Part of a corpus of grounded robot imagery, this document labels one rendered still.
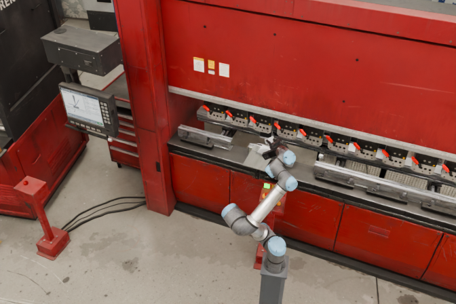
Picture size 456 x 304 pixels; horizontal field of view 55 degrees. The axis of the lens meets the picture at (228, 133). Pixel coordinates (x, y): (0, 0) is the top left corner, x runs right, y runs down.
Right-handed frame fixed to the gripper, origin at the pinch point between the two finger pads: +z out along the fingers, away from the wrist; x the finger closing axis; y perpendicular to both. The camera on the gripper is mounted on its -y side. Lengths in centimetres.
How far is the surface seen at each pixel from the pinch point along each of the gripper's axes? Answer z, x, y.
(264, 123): 54, -9, 14
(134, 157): 185, -9, -101
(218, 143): 92, -15, -24
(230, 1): 34, 85, 35
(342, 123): 14, -27, 55
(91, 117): 75, 67, -92
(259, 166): 46, -33, -9
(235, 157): 78, -29, -19
